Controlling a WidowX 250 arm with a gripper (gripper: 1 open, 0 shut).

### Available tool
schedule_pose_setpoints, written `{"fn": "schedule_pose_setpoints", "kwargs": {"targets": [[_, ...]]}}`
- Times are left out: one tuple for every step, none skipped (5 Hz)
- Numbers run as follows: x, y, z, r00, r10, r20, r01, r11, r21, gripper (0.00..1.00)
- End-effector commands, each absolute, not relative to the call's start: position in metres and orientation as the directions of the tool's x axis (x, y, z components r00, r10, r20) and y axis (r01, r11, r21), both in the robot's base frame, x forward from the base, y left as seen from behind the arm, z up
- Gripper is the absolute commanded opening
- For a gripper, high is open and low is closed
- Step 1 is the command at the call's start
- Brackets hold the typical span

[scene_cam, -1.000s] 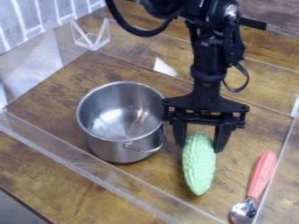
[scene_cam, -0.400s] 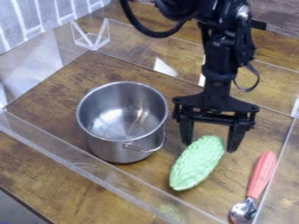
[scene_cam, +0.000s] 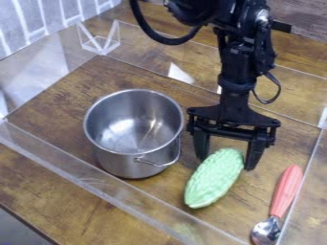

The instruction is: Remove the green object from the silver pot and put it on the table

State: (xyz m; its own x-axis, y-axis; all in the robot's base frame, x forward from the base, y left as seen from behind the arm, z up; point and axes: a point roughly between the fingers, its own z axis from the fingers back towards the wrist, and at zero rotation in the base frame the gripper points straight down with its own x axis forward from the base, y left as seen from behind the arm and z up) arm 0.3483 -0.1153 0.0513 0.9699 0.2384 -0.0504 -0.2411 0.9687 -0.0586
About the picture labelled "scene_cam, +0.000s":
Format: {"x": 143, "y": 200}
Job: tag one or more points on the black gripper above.
{"x": 231, "y": 119}

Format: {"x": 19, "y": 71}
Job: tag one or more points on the green bumpy toy vegetable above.
{"x": 214, "y": 178}

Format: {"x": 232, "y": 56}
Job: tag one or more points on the silver metal pot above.
{"x": 134, "y": 128}

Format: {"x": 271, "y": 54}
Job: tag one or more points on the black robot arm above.
{"x": 242, "y": 25}

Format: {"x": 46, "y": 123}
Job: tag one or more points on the red handled metal spoon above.
{"x": 266, "y": 232}

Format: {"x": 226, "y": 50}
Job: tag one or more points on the black wall strip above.
{"x": 282, "y": 27}

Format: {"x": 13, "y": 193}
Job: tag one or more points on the clear acrylic triangle bracket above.
{"x": 98, "y": 44}

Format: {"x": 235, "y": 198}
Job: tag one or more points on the clear acrylic enclosure wall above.
{"x": 54, "y": 183}

